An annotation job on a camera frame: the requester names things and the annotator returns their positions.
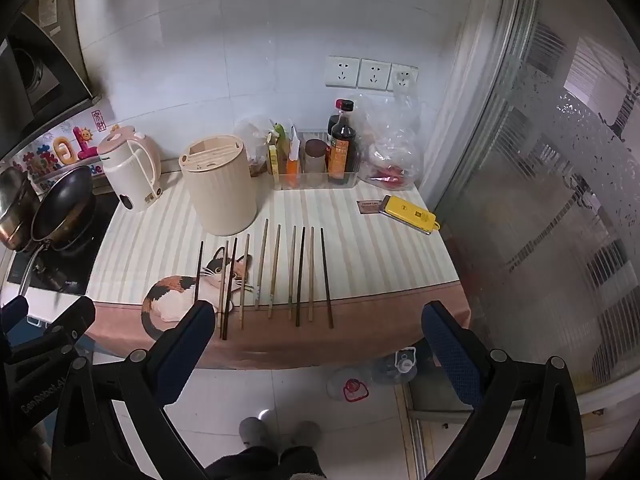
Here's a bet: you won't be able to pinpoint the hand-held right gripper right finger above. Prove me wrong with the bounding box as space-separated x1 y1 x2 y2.
421 301 587 480

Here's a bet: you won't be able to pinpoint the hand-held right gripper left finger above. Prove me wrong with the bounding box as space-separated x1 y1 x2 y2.
50 300 217 480

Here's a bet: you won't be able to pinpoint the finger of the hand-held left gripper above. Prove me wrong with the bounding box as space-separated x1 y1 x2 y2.
9 296 96 377
0 295 29 343

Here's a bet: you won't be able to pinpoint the light bamboo chopstick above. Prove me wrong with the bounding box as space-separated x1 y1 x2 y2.
268 224 281 319
218 240 230 339
308 227 315 323
239 233 251 331

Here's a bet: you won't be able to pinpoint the dark wooden chopstick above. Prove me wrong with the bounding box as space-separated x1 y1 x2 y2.
194 241 204 307
222 236 238 341
320 228 334 330
295 227 306 328

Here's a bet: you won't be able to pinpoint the cream ribbed chopstick holder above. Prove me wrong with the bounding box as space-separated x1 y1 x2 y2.
179 134 260 237

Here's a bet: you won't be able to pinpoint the black induction cooktop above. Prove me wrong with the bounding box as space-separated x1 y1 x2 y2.
7 192 121 296

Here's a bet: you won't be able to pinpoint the clear plastic bottle white cap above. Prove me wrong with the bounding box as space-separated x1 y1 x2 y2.
367 347 418 386

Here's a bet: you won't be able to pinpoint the person's grey slipper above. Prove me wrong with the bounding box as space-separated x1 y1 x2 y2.
239 417 271 448
291 420 322 448

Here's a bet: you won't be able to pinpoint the clear plastic bottle red cap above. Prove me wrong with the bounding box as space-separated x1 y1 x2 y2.
327 366 371 403

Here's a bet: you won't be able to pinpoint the steel pot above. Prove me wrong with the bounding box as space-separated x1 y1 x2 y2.
0 165 43 253

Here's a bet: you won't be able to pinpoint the striped cat print tablecloth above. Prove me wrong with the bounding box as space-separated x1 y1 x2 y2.
87 170 473 371

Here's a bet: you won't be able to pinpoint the black frying pan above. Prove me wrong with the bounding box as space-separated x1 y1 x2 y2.
17 165 96 301

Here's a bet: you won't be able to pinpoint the person's dark trousers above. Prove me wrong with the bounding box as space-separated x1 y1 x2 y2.
205 445 321 480

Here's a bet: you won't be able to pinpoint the yellow flat device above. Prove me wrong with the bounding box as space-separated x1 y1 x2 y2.
379 195 443 233

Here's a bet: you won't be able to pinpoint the cream and pink kettle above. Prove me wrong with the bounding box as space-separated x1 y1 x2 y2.
96 125 163 213

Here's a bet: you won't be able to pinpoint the plastic bag with red food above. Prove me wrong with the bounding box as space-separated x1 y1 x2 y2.
357 92 423 191

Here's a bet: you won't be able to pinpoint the orange seasoning packet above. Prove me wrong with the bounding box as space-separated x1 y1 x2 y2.
286 132 303 186

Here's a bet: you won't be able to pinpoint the clear plastic organizer tray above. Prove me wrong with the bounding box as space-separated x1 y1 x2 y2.
270 130 362 191

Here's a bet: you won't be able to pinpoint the dark soy sauce bottle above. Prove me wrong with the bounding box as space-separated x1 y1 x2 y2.
327 112 361 185

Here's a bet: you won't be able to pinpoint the crumpled clear plastic bag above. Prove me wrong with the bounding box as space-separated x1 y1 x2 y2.
235 116 273 178

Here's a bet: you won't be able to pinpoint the brown lid jar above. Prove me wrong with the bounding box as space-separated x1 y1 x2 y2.
305 139 329 173

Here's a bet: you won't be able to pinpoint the range hood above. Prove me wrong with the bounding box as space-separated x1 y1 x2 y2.
0 0 97 161

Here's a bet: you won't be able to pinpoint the green topped bottle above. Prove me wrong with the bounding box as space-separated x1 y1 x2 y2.
270 121 293 148

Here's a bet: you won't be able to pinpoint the dark bottle with red cap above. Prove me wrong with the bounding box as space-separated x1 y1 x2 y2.
327 99 356 133

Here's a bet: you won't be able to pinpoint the colourful wall stickers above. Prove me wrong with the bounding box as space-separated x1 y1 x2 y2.
10 107 121 186

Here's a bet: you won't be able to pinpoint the white wall socket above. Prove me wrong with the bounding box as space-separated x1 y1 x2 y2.
358 59 392 91
325 56 360 88
390 63 420 92

